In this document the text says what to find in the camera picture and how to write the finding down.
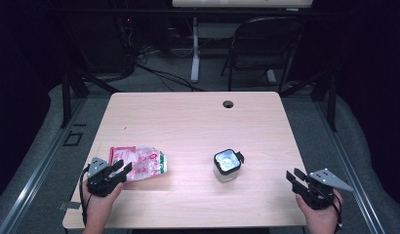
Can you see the dark equipment with red light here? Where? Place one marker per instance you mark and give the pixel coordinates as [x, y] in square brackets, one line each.
[107, 42]

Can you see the person's left hand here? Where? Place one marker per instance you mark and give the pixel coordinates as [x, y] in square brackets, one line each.
[99, 206]

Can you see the black folding chair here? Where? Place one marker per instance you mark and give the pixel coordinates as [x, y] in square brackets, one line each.
[266, 39]

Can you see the person's right hand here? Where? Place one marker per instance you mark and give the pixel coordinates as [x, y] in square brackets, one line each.
[320, 219]

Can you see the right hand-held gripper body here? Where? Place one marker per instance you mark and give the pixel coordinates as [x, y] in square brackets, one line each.
[318, 196]

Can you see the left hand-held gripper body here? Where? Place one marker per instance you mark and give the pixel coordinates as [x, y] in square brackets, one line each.
[99, 182]

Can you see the red and white plastic bag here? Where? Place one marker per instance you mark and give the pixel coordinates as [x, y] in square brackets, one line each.
[146, 162]

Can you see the grey tape strip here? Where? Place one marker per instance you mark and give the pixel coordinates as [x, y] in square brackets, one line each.
[69, 205]

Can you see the aluminium floor rail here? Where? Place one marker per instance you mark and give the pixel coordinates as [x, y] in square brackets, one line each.
[351, 169]
[42, 169]

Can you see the clear jar with black lid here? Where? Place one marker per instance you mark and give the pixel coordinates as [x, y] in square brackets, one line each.
[226, 162]

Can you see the white desk with white legs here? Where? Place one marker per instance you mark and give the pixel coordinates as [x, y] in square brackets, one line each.
[195, 48]

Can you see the black metal frame stand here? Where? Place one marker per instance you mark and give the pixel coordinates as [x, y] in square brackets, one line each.
[332, 104]
[66, 97]

